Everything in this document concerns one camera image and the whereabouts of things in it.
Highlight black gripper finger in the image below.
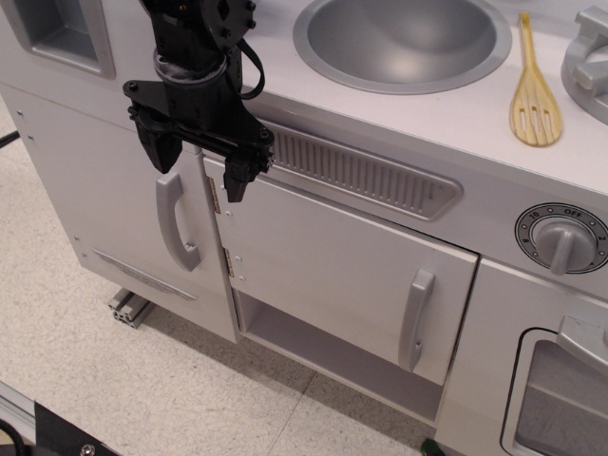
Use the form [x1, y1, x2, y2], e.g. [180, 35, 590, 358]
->
[135, 118, 182, 173]
[223, 153, 260, 202]

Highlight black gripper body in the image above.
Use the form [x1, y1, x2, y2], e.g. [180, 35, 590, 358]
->
[123, 76, 274, 165]

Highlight white cabinet door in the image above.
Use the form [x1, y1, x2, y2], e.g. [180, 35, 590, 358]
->
[203, 159, 478, 384]

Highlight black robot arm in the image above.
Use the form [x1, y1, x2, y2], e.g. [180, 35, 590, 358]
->
[123, 0, 275, 202]

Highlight white fridge door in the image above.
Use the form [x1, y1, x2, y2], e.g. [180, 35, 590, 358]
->
[1, 85, 238, 342]

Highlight grey ice dispenser recess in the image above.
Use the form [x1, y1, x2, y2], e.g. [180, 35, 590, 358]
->
[1, 0, 116, 80]

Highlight grey round sink bowl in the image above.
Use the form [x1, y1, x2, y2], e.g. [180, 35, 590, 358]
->
[293, 1, 512, 95]

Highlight white toy kitchen body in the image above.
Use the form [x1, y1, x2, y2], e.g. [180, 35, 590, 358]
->
[1, 1, 607, 455]

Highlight yellow slotted wooden spoon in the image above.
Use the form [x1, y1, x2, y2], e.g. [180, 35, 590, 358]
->
[509, 11, 562, 147]

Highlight grey timer knob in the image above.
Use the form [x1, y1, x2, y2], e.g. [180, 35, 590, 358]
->
[515, 202, 607, 276]

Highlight green object on floor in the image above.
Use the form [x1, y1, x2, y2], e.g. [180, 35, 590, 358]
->
[420, 438, 445, 456]

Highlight white oven door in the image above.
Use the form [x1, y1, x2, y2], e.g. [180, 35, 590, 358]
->
[501, 328, 607, 455]

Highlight grey fridge door handle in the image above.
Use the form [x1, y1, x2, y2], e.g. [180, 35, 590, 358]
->
[155, 172, 200, 272]

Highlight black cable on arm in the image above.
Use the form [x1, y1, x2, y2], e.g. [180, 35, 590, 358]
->
[237, 38, 266, 101]

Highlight aluminium extrusion rail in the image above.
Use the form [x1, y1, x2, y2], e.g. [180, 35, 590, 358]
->
[108, 289, 155, 329]

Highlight grey cabinet door handle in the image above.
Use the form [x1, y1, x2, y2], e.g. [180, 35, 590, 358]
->
[398, 269, 435, 372]

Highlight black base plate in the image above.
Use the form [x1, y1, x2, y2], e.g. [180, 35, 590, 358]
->
[0, 379, 125, 456]

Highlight grey oven door handle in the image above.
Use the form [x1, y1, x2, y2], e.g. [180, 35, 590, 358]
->
[556, 316, 608, 375]

